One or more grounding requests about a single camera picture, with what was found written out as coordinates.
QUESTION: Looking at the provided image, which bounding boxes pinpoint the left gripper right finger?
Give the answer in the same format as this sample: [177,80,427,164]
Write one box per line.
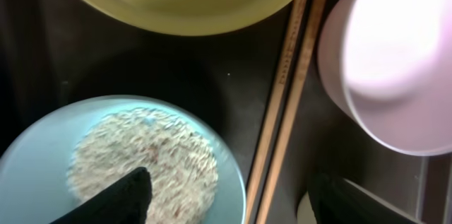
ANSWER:
[307,173,420,224]

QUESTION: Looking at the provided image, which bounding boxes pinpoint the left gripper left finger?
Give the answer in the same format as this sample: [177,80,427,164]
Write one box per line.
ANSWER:
[52,167,153,224]

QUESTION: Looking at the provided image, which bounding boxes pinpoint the wooden chopstick right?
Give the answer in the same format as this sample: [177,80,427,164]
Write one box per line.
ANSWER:
[252,0,326,224]

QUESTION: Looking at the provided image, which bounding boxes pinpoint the brown serving tray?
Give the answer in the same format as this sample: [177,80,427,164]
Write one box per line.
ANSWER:
[1,0,451,223]

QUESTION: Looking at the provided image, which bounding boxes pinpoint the wooden chopstick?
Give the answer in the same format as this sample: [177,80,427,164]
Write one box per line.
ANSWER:
[244,0,307,224]
[252,0,326,224]

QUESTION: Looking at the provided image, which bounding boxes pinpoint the pink bowl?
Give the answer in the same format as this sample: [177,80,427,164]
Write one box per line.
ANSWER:
[318,0,451,156]

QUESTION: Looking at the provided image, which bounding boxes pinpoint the wooden chopstick left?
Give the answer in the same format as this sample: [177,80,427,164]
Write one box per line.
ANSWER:
[244,0,307,224]

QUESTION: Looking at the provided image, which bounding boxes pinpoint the rice leftovers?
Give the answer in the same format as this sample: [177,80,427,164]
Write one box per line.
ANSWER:
[68,108,218,224]

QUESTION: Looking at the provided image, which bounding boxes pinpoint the light blue bowl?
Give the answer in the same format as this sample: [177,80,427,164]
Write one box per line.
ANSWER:
[1,95,246,224]

